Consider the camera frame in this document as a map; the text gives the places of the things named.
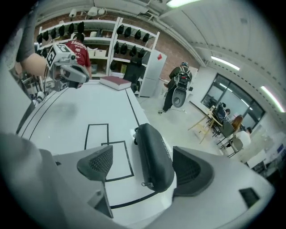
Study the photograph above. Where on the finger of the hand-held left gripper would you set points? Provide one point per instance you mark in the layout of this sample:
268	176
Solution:
76	73

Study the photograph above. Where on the light wooden table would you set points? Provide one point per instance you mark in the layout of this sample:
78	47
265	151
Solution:
207	118

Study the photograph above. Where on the white table with black lines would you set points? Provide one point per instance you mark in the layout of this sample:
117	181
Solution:
67	125

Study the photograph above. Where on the person's left forearm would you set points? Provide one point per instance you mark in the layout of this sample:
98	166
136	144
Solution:
33	64

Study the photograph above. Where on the row of black bags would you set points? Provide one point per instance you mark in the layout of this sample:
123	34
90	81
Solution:
61	30
124	48

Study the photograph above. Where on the white paper roll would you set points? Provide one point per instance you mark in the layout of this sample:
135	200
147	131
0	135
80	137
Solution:
73	13

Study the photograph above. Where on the white shelving unit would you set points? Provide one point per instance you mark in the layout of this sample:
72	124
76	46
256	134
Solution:
100	22
154	44

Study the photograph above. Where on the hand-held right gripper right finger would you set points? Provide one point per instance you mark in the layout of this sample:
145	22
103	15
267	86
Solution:
192	172

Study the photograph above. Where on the dark framed window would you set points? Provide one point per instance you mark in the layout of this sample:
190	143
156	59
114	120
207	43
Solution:
232	98

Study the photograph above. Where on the long ceiling light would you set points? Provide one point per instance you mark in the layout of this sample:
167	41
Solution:
272	98
181	2
224	62

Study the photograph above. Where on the gray chair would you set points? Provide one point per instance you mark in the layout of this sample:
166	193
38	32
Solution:
226	129
236	144

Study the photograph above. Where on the black zippered pouch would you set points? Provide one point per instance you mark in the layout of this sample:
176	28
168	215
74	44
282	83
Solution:
154	154

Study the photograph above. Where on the white refrigerator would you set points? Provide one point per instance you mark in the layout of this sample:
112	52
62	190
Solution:
152	73

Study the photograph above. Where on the white storage box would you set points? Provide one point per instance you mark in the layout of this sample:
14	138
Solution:
101	52
91	51

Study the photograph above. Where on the person's arm in white sleeve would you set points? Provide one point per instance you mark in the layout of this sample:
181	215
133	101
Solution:
26	40

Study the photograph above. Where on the black office chair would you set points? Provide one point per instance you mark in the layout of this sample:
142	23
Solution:
133	71

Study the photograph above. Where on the gray backpack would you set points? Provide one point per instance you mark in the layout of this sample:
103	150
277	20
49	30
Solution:
184	76

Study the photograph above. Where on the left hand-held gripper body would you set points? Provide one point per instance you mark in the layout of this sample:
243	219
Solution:
59	53

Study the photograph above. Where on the gray oval panel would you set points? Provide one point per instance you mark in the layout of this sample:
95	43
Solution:
179	97

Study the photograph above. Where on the red hardcover book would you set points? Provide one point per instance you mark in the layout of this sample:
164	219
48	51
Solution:
115	82

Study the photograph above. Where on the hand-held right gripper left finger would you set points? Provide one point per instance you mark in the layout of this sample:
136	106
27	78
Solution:
96	163

